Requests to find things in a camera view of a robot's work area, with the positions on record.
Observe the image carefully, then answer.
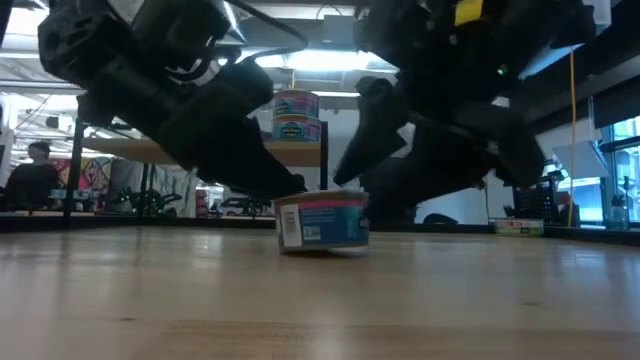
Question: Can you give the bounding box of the yellow tag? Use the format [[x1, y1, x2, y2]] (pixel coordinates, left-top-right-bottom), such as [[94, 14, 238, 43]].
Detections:
[[454, 0, 485, 26]]

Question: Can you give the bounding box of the blue label tuna can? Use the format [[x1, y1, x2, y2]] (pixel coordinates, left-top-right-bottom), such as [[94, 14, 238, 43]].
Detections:
[[271, 115, 323, 143], [273, 188, 371, 255], [272, 88, 321, 118]]

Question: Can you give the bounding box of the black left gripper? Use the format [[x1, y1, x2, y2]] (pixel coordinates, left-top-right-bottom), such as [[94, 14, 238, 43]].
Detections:
[[77, 56, 308, 199]]

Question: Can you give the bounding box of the black mesh crate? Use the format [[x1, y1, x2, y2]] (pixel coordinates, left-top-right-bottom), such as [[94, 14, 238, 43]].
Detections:
[[509, 174, 562, 225]]

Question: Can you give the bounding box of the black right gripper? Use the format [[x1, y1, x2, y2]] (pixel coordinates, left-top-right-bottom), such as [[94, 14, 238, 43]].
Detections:
[[332, 0, 547, 222]]

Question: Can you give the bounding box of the green label tuna can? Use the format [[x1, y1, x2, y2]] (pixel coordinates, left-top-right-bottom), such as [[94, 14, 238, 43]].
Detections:
[[494, 217, 545, 238]]

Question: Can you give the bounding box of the yellow hanging cable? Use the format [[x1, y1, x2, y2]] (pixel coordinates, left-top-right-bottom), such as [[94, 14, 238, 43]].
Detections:
[[568, 47, 577, 227]]

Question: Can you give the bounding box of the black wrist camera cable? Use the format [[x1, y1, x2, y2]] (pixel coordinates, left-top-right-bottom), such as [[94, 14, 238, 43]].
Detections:
[[224, 0, 310, 57]]

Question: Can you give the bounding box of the black dome-shaped cap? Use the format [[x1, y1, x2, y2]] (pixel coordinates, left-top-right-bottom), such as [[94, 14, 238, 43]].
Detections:
[[422, 212, 459, 226]]

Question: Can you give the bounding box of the large ceiling light panel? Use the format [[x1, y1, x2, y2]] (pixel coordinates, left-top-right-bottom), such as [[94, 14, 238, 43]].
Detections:
[[254, 47, 396, 72]]

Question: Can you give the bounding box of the white cloth cover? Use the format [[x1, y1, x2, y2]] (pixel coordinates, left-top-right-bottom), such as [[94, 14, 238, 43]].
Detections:
[[158, 167, 202, 219]]

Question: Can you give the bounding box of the silver air duct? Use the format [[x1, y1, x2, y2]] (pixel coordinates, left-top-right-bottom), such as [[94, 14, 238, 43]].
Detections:
[[219, 0, 249, 47]]

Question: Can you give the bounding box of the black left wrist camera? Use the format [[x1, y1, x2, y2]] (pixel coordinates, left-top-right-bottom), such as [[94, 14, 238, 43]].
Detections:
[[129, 0, 236, 66]]

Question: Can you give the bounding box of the grey ventilation unit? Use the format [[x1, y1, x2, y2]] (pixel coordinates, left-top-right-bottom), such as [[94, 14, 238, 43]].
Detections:
[[259, 14, 362, 52]]

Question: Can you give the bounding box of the black metal table frame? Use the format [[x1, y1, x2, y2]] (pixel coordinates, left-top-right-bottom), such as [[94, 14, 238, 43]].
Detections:
[[0, 212, 640, 247]]

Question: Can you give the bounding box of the colourful wall poster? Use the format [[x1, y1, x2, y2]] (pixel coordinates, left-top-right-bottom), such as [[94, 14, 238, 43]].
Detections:
[[77, 156, 114, 195]]

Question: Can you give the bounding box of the clear bottle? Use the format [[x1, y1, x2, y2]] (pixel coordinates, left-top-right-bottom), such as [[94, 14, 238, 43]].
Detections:
[[612, 193, 630, 230]]

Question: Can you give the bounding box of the white angled panel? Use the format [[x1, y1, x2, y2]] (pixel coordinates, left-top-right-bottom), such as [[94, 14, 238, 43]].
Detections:
[[551, 139, 612, 181]]

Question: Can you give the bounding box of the person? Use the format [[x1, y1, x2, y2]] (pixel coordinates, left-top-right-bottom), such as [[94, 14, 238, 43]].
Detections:
[[3, 141, 62, 211]]

